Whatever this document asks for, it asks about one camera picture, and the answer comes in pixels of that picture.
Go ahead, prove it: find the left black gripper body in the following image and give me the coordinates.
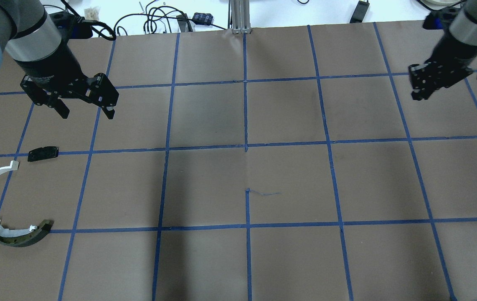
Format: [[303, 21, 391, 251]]
[[20, 54, 119, 109]]

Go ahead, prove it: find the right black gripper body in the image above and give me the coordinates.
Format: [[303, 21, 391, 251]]
[[408, 44, 477, 101]]

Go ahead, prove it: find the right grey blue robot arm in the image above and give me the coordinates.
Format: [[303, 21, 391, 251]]
[[408, 0, 477, 101]]

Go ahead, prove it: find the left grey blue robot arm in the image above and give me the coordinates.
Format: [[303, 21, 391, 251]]
[[0, 0, 119, 119]]

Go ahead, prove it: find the small black flat part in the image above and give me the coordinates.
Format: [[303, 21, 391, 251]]
[[27, 145, 59, 162]]

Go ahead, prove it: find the black power adapter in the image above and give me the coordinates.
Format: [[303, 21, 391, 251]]
[[349, 0, 370, 23]]

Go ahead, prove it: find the small blue module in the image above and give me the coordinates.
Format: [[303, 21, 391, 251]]
[[191, 12, 214, 26]]

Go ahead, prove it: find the dark curved brake shoe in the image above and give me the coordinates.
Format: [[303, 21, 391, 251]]
[[0, 219, 54, 247]]

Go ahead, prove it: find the aluminium frame post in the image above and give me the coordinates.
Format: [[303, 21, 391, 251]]
[[228, 0, 251, 34]]

